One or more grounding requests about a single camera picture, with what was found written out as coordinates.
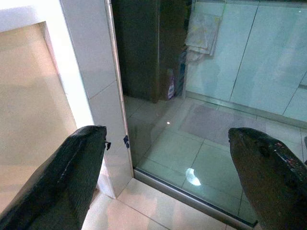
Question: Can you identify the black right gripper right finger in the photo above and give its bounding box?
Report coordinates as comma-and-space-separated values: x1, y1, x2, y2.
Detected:
228, 127, 307, 230

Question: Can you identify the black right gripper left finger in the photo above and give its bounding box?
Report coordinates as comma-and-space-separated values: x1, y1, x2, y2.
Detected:
0, 125, 112, 230

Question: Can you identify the grey floor mat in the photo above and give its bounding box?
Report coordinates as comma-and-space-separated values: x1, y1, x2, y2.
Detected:
179, 103, 267, 147

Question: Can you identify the sliding glass door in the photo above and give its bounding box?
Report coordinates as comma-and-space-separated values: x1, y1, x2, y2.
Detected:
104, 0, 307, 228

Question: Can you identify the white kitchen cabinet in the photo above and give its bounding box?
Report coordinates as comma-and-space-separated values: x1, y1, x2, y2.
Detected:
185, 0, 307, 123

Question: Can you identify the white hanging cloth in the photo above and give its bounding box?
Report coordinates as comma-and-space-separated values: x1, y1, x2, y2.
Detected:
185, 9, 222, 62

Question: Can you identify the dark wooden cabinet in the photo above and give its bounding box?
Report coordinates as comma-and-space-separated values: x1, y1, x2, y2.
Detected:
111, 0, 192, 104

